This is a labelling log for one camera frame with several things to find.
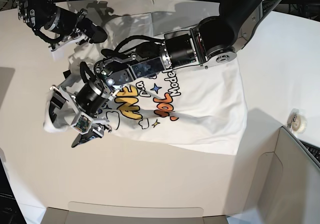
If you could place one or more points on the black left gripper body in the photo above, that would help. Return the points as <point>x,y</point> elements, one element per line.
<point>89,99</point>

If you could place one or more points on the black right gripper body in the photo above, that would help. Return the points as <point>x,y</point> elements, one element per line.
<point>67,22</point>

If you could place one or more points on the white t-shirt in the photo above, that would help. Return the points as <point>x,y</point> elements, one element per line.
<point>205,104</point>

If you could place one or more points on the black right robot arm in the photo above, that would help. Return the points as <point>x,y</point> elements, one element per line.
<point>41,17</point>

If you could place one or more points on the beige cardboard box right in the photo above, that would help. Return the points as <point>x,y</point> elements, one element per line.
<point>285,188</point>

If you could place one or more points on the clear tape dispenser roll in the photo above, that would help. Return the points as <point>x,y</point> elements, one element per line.
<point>297,122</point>

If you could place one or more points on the black computer keyboard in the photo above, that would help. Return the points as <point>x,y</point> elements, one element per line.
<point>312,152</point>

